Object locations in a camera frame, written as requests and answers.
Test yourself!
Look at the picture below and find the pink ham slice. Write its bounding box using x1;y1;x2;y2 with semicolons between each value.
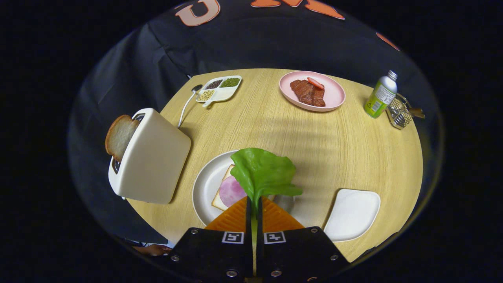
219;175;248;208

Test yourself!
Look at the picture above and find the cream white toaster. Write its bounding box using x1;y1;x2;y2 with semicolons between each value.
108;108;192;205

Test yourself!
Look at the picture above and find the white rounded square plate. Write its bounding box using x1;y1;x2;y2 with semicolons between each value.
323;189;381;243

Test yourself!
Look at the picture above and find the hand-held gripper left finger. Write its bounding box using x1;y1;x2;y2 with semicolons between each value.
164;196;253;279

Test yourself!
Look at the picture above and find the green lettuce leaf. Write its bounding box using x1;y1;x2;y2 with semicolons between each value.
230;147;303;276

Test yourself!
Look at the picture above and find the pink round plate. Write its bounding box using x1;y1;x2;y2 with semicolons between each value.
279;71;346;112

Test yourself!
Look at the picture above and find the small wire basket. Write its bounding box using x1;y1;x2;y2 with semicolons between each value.
386;94;426;130

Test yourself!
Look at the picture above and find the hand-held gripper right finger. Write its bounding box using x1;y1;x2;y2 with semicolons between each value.
257;196;351;279

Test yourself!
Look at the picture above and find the white round plate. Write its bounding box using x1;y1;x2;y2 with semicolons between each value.
192;150;295;226

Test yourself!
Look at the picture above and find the brown meat slab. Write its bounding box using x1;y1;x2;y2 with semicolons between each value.
290;79;326;107

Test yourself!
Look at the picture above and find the white bread slice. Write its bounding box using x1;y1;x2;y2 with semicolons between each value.
211;164;275;211

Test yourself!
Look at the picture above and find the toasted bread slice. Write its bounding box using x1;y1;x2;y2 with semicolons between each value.
105;114;141;162

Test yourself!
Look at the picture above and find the green label metal bottle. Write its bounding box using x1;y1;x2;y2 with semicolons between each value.
363;70;398;119

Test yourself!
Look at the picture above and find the white toaster cable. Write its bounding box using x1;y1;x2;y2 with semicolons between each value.
178;91;197;128

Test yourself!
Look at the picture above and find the white divided dish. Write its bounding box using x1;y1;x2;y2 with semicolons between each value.
195;75;242;108

